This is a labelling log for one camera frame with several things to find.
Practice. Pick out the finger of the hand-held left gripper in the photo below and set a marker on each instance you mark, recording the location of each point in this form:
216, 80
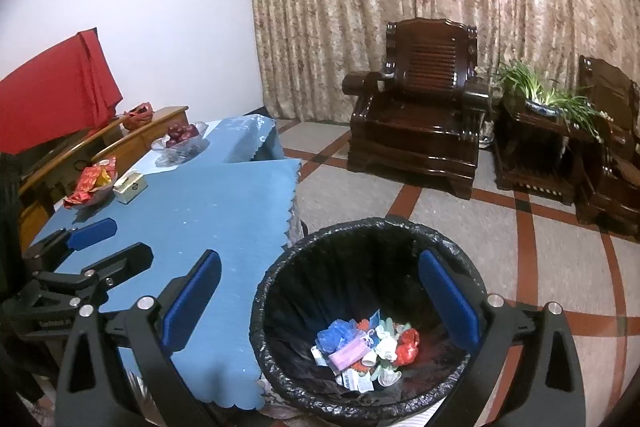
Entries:
120, 264
92, 233

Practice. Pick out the trash bin with black bag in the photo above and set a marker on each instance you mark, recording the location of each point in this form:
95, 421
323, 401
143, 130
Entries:
320, 287

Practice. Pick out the wooden cabinet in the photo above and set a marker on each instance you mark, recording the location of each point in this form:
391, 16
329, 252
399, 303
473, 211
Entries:
150, 129

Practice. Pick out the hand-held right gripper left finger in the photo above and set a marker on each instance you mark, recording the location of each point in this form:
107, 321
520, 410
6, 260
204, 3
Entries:
192, 297

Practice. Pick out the potted green plant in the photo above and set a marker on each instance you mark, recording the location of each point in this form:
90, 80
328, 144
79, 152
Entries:
537, 99

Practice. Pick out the green rubber glove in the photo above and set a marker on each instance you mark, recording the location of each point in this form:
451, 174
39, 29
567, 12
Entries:
385, 326

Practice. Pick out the red plastic wrapper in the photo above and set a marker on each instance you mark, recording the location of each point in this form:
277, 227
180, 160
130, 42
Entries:
407, 347

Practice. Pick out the television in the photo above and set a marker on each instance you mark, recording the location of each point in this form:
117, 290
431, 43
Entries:
50, 162

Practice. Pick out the patterned beige curtain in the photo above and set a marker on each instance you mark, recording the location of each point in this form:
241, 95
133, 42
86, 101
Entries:
375, 7

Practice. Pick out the red cloth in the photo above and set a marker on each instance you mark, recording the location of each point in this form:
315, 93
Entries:
55, 102

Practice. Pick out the red snack packet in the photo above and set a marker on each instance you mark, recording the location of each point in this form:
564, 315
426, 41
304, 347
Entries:
90, 182

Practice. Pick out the dark wooden side table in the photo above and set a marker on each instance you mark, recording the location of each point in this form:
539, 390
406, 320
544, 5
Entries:
535, 157

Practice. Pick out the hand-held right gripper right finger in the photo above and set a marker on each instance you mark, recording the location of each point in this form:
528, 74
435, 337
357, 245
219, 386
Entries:
450, 302

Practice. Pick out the red apple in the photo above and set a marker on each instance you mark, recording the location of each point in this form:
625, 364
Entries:
172, 142
176, 130
190, 132

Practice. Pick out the pink plastic bag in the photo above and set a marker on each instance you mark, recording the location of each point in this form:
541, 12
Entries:
347, 354

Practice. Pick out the glass fruit bowl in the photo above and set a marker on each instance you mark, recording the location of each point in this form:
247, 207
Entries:
180, 152

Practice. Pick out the dark wooden armchair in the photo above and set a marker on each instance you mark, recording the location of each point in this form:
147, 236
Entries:
415, 127
610, 177

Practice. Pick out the beige tissue box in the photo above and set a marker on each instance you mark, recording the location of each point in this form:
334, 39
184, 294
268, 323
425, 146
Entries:
130, 189

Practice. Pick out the clear plastic cup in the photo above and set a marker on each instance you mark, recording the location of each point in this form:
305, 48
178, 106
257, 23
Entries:
390, 377

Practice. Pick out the dark blue tablecloth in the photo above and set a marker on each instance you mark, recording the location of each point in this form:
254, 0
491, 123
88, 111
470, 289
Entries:
215, 217

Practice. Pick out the light blue tablecloth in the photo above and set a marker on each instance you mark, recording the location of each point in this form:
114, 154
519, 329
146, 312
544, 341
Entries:
245, 137

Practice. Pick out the orange foam net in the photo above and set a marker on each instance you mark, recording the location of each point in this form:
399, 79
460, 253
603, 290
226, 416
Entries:
364, 326

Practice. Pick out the red basket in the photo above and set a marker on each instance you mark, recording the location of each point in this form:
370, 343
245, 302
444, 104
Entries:
137, 117

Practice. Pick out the white tissue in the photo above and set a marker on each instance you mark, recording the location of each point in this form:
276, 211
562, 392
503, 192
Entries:
385, 349

